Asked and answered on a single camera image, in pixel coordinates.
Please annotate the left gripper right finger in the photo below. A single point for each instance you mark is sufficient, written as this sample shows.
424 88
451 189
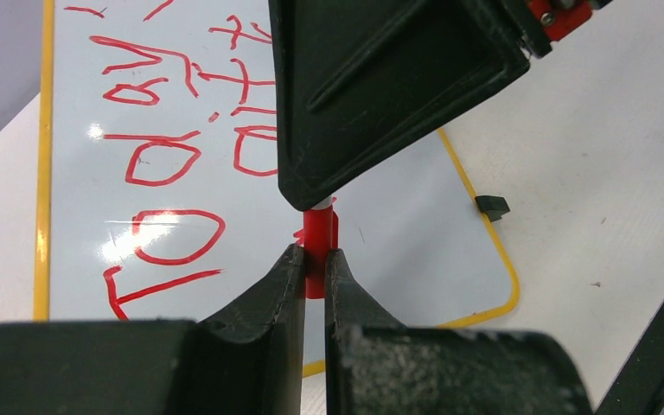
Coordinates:
377 365

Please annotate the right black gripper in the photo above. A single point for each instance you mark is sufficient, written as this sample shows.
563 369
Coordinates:
358 81

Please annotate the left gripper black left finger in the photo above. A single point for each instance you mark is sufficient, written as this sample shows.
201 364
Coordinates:
244 359

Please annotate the red marker cap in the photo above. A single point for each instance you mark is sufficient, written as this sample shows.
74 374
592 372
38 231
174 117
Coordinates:
320 237

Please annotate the yellow-framed whiteboard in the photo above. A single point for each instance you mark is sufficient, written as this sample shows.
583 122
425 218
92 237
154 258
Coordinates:
157 184

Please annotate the white red marker pen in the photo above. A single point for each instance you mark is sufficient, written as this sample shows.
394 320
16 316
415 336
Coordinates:
327 202

